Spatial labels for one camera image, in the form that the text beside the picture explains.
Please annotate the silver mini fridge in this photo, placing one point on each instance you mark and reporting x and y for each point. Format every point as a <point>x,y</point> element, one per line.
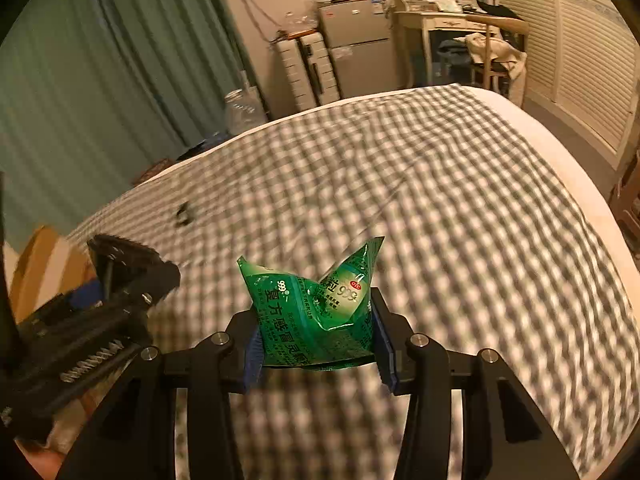
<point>355,45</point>

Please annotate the clear plastic water bottle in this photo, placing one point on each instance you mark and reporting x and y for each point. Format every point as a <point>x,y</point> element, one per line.
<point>245,110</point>

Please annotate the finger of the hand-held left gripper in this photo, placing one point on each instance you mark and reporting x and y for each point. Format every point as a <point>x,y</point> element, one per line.
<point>135,275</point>
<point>87,296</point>

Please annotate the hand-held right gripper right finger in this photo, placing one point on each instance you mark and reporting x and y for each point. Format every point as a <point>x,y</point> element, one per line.
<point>386,355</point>

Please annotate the wooden chair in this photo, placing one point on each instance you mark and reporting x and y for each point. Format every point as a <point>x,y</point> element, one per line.
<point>500,22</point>

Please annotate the wooden side table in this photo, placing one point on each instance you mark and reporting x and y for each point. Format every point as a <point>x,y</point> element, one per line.
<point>627,200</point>

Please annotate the person's left forearm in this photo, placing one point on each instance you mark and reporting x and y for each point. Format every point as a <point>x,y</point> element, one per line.
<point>35,465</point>

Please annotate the cream cloth on chair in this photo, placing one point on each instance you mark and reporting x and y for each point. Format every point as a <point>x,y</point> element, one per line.
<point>500,52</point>

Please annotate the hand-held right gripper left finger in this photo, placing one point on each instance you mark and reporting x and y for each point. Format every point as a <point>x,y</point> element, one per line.
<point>252,360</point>

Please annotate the green foil packet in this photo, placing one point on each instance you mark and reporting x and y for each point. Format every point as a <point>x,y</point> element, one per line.
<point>310,320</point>

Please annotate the white ribbed suitcase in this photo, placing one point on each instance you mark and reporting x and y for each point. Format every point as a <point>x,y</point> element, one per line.
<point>322,65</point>
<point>290,70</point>

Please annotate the black garment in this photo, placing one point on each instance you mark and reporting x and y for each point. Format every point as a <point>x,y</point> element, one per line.
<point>500,11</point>

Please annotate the grey checkered blanket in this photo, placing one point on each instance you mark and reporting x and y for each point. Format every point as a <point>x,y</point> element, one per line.
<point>400,185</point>

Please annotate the white louvered wardrobe doors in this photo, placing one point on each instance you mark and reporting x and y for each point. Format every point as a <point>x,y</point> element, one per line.
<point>575,35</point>

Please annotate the cream vanity desk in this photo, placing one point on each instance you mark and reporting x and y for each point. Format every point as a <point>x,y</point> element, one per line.
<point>415,25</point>

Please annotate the green curtain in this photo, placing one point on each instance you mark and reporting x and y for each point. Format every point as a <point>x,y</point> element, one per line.
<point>100,85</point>

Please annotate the brown cardboard box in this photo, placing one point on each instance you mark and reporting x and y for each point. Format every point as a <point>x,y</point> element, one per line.
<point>32,265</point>

